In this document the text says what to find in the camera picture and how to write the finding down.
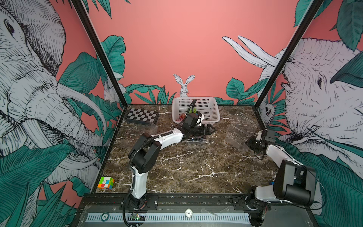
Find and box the black left camera cable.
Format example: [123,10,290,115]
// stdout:
[186,98,198,114]

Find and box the black white chessboard box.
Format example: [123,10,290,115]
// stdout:
[125,108,159,125]

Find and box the black frame post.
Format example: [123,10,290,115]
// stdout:
[71,0,128,107]
[254,0,324,109]

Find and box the black front mounting rail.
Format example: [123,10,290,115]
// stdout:
[79,193,308,212]

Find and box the black left frame post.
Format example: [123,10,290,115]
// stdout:
[71,0,128,107]

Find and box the green grape bunch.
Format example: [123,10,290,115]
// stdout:
[191,107,198,114]

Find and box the clear plastic clamshell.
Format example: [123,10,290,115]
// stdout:
[134,123,158,135]
[225,114,260,150]

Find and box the colourful rubik cube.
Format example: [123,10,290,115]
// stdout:
[97,176,114,190]

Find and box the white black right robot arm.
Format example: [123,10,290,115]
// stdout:
[245,136,316,210]

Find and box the purple grape bunch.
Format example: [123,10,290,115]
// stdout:
[188,137,206,142]

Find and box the clear plastic clamshell container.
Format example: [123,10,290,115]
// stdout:
[186,136,207,143]

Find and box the black right frame post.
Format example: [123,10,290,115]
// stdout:
[254,0,324,109]

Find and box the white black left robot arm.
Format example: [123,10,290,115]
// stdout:
[129,124,216,201]

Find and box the white perforated plastic basket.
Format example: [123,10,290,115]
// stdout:
[172,97,220,125]

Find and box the white slotted cable duct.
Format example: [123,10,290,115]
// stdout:
[85,213,250,224]

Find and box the red grape bunch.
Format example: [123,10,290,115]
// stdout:
[177,114,186,122]

